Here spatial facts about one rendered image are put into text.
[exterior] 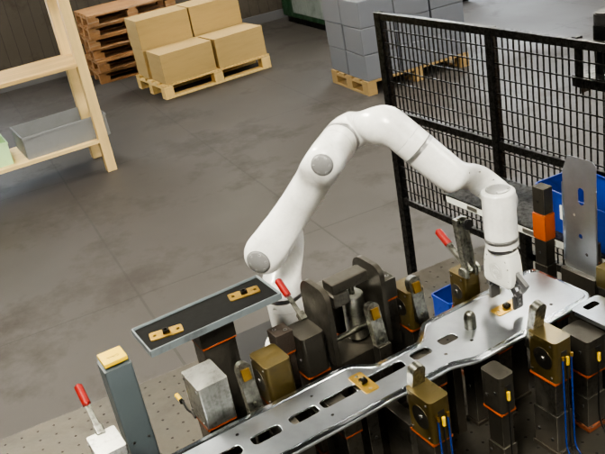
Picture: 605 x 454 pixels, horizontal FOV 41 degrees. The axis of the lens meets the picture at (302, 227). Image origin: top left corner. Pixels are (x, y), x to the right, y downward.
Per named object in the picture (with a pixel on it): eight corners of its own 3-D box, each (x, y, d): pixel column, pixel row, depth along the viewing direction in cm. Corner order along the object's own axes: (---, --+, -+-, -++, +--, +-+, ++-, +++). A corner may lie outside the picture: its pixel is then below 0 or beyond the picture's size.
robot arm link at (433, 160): (415, 143, 216) (503, 215, 218) (402, 167, 203) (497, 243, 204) (437, 119, 211) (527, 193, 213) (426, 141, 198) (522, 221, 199)
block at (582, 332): (598, 440, 210) (596, 349, 198) (563, 418, 220) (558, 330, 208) (618, 428, 213) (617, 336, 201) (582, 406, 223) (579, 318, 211)
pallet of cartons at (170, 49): (275, 68, 893) (262, -4, 860) (159, 102, 849) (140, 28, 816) (244, 56, 972) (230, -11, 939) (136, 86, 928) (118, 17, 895)
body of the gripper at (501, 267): (476, 242, 211) (480, 279, 216) (505, 255, 203) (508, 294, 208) (499, 231, 215) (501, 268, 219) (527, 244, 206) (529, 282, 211)
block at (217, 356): (233, 467, 224) (196, 330, 205) (221, 452, 230) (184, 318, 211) (265, 450, 228) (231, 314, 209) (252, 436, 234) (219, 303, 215)
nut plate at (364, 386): (380, 387, 196) (379, 383, 195) (366, 394, 194) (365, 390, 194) (360, 372, 203) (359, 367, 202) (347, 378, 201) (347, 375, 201)
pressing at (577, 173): (596, 279, 222) (594, 163, 208) (564, 265, 231) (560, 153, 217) (598, 278, 222) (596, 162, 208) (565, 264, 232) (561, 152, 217)
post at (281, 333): (302, 460, 222) (275, 337, 205) (293, 450, 226) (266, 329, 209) (318, 451, 224) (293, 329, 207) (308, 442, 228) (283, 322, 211)
